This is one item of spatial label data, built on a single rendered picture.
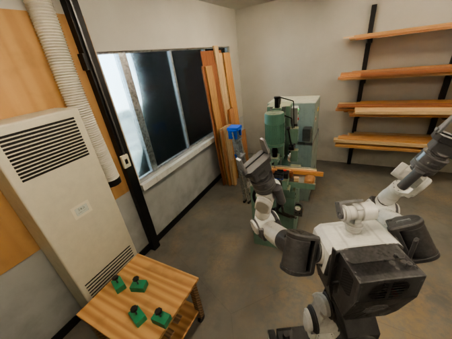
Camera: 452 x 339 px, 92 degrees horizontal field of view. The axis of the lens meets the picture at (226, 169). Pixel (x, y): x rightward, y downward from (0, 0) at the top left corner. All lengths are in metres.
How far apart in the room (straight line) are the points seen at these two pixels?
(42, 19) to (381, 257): 2.18
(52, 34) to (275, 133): 1.75
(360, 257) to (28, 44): 2.20
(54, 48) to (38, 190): 0.94
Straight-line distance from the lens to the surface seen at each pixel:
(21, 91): 2.05
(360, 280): 0.83
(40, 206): 1.82
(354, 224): 0.94
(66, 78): 2.00
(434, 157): 1.08
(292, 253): 0.87
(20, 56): 2.08
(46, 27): 2.03
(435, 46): 4.33
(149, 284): 1.96
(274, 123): 2.00
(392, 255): 0.93
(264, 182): 0.80
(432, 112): 3.90
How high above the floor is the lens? 1.99
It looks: 27 degrees down
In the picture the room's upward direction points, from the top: 7 degrees counter-clockwise
